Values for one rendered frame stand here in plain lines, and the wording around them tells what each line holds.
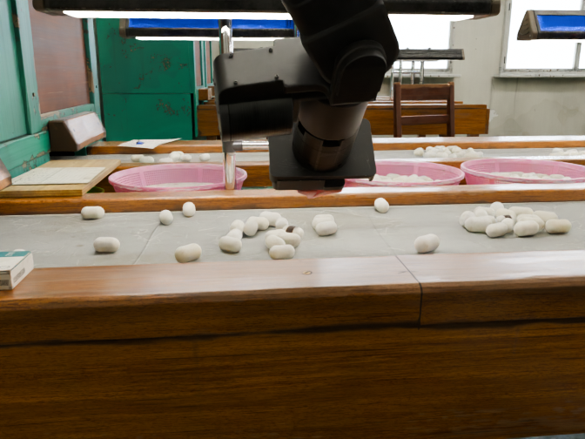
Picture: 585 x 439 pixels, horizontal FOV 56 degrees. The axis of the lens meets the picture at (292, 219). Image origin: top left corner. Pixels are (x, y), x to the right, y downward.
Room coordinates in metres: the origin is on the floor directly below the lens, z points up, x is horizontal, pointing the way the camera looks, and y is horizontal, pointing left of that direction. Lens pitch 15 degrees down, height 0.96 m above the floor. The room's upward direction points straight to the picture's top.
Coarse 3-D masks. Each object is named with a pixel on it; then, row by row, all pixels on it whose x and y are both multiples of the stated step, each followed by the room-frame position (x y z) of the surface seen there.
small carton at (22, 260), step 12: (0, 252) 0.54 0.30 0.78; (12, 252) 0.54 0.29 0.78; (24, 252) 0.54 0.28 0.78; (0, 264) 0.51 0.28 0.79; (12, 264) 0.51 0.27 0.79; (24, 264) 0.53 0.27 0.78; (0, 276) 0.49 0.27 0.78; (12, 276) 0.49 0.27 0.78; (24, 276) 0.52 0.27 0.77; (0, 288) 0.49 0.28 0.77; (12, 288) 0.49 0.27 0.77
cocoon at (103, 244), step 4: (96, 240) 0.68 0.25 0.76; (100, 240) 0.68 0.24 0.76; (104, 240) 0.68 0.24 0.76; (108, 240) 0.68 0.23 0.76; (112, 240) 0.68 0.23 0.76; (116, 240) 0.68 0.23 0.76; (96, 244) 0.67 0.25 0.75; (100, 244) 0.67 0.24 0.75; (104, 244) 0.67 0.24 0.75; (108, 244) 0.67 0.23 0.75; (112, 244) 0.67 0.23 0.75; (116, 244) 0.68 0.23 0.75; (96, 248) 0.67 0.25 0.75; (100, 248) 0.67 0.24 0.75; (104, 248) 0.67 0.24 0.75; (108, 248) 0.67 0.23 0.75; (112, 248) 0.67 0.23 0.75; (116, 248) 0.68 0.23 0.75
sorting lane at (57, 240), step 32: (0, 224) 0.82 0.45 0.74; (32, 224) 0.81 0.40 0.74; (64, 224) 0.82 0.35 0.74; (96, 224) 0.82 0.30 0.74; (128, 224) 0.82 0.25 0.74; (160, 224) 0.82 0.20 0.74; (192, 224) 0.82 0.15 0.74; (224, 224) 0.82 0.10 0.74; (288, 224) 0.82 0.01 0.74; (352, 224) 0.82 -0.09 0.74; (384, 224) 0.82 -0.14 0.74; (416, 224) 0.82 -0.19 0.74; (448, 224) 0.82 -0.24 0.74; (576, 224) 0.82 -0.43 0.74; (32, 256) 0.66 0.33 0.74; (64, 256) 0.66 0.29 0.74; (96, 256) 0.66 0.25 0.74; (128, 256) 0.66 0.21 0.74; (160, 256) 0.66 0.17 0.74; (224, 256) 0.66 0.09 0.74; (256, 256) 0.66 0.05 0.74; (320, 256) 0.66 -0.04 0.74; (352, 256) 0.66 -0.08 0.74
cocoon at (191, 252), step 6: (186, 246) 0.64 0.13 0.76; (192, 246) 0.65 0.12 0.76; (198, 246) 0.65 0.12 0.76; (180, 252) 0.63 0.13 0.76; (186, 252) 0.63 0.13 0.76; (192, 252) 0.64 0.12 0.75; (198, 252) 0.65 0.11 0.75; (180, 258) 0.63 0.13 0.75; (186, 258) 0.63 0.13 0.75; (192, 258) 0.64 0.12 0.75
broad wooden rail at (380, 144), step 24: (96, 144) 1.59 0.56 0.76; (120, 144) 1.59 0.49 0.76; (168, 144) 1.59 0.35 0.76; (192, 144) 1.59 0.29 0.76; (216, 144) 1.59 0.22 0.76; (384, 144) 1.62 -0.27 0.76; (408, 144) 1.63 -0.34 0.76; (432, 144) 1.64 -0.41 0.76; (456, 144) 1.65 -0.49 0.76; (480, 144) 1.65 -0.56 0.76; (504, 144) 1.66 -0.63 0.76; (528, 144) 1.67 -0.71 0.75; (552, 144) 1.68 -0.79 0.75; (576, 144) 1.68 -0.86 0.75
